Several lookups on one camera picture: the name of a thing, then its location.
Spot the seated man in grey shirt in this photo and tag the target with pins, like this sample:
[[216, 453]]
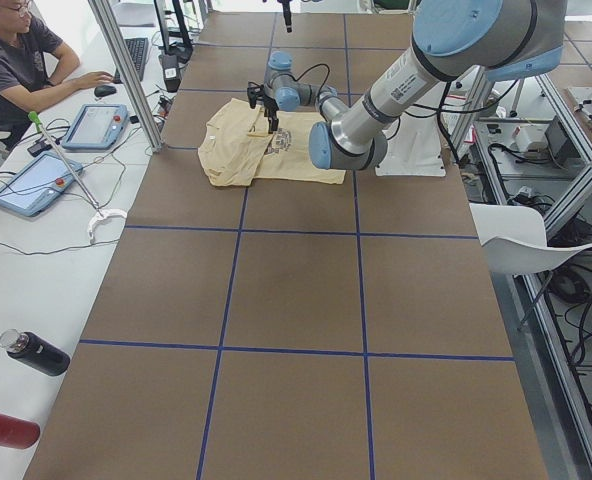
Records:
[[35, 69]]

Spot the white plastic chair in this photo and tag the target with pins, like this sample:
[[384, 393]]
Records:
[[514, 240]]

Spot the black water bottle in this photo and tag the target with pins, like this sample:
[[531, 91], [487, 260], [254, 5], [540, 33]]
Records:
[[35, 352]]

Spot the robot arm grey silver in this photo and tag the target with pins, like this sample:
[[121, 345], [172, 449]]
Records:
[[510, 39]]

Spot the cream long-sleeve graphic shirt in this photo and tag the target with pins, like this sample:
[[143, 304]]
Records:
[[238, 148]]

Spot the reacher grabber stick green handle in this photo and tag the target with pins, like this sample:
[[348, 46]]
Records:
[[101, 214]]

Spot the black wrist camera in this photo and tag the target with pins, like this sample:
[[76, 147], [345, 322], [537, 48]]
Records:
[[255, 94]]

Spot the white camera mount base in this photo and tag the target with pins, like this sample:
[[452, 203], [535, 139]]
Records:
[[414, 149]]

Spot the blue teach pendant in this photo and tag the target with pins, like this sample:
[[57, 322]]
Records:
[[34, 188], [97, 127]]

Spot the near blue teach pendant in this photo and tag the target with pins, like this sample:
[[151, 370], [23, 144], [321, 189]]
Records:
[[34, 188]]

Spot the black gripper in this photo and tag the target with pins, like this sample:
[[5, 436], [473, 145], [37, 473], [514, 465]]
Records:
[[269, 106]]

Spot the far blue teach pendant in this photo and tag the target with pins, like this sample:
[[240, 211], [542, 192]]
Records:
[[97, 127]]

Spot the red bottle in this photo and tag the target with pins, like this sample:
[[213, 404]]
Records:
[[18, 433]]

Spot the aluminium frame post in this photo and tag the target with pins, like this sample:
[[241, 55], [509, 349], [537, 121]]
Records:
[[111, 32]]

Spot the black keyboard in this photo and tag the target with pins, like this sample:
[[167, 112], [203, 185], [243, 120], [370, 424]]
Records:
[[138, 49]]

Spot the black computer mouse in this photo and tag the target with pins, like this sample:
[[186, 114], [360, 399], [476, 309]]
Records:
[[103, 91]]

